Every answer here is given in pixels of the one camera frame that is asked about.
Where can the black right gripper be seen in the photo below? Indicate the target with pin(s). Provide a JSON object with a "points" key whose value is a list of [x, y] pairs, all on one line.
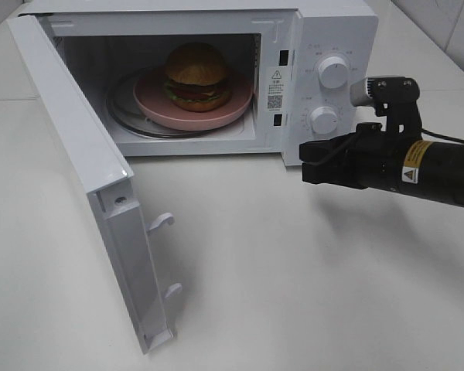
{"points": [[374, 160]]}

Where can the burger with lettuce and cheese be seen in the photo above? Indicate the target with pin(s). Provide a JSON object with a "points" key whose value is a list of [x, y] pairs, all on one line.
{"points": [[197, 77]]}

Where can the pink round plate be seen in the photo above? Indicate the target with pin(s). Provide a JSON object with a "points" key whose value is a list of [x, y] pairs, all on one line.
{"points": [[155, 105]]}

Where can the white microwave door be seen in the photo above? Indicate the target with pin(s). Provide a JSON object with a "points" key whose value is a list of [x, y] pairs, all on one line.
{"points": [[106, 179]]}

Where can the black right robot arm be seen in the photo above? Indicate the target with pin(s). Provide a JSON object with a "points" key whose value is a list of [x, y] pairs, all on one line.
{"points": [[431, 170]]}

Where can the lower white microwave knob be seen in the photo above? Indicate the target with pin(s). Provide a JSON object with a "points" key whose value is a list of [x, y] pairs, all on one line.
{"points": [[323, 120]]}

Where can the white microwave knob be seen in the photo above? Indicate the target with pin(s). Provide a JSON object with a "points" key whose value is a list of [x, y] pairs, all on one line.
{"points": [[333, 72], [323, 120]]}

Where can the upper white microwave knob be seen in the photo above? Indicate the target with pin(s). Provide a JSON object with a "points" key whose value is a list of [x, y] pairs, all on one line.
{"points": [[333, 72]]}

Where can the white microwave oven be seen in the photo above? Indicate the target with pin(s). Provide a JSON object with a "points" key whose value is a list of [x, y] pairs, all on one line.
{"points": [[276, 45]]}

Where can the glass microwave turntable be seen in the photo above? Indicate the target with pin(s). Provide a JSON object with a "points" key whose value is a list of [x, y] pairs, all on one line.
{"points": [[121, 107]]}

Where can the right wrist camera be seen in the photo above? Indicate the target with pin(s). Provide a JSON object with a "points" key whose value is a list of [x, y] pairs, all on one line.
{"points": [[392, 97]]}

